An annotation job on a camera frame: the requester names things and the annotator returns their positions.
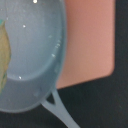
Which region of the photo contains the woven beige placemat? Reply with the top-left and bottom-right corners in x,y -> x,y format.
0,20 -> 11,92

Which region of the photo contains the pink stove board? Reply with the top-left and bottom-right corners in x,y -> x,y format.
57,0 -> 115,88

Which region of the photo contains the grey-blue frying pan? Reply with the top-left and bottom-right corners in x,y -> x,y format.
0,0 -> 79,128

